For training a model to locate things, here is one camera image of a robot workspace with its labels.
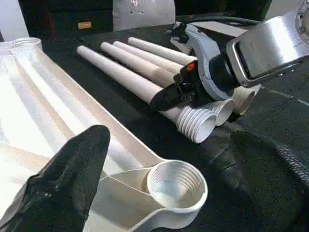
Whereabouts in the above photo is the white plastic table top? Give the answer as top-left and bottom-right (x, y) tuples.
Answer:
(0, 37), (209, 232)

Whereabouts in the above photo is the white plastic table leg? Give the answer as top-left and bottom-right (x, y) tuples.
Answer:
(76, 45), (217, 145)
(127, 37), (263, 97)
(112, 40), (255, 116)
(100, 41), (235, 127)

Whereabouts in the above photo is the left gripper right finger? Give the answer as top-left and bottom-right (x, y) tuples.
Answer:
(229, 131), (309, 232)

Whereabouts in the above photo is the black box with gold label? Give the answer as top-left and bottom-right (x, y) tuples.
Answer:
(18, 0), (114, 39)

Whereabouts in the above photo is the black work mat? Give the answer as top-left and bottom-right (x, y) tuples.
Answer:
(41, 16), (309, 232)

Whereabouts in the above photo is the flat white board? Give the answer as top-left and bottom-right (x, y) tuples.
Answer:
(190, 22), (247, 39)

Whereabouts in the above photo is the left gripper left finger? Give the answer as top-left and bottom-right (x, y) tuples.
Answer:
(0, 125), (111, 232)

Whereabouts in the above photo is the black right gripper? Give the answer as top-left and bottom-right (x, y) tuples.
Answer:
(149, 61), (206, 113)

